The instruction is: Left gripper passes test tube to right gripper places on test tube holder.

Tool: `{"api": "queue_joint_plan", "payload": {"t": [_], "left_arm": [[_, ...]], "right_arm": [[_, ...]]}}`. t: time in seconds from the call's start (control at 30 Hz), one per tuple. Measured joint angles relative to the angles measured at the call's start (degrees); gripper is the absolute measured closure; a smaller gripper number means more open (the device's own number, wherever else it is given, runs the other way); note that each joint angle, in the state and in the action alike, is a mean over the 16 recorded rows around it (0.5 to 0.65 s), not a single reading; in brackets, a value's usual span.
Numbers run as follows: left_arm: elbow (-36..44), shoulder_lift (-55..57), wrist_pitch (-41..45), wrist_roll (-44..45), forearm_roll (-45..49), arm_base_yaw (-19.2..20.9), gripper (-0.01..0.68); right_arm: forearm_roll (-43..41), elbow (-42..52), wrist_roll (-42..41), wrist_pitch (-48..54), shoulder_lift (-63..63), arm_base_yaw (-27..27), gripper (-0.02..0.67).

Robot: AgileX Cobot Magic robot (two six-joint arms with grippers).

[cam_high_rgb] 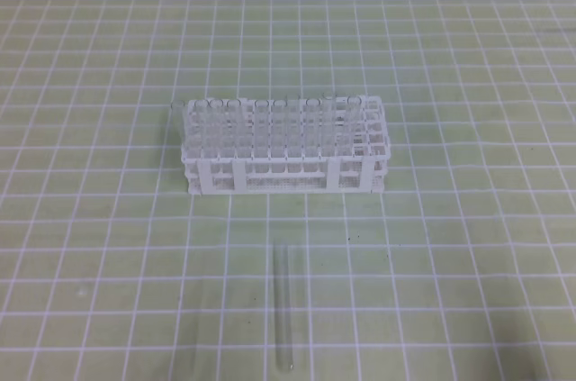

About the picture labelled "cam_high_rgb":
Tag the clear glass test tube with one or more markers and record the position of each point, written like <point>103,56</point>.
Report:
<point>283,332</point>

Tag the white plastic test tube rack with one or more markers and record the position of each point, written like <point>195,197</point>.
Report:
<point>227,149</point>

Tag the clear test tube far right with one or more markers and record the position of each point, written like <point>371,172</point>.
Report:
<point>353,113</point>

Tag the green checkered tablecloth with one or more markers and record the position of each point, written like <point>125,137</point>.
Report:
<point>462,269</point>

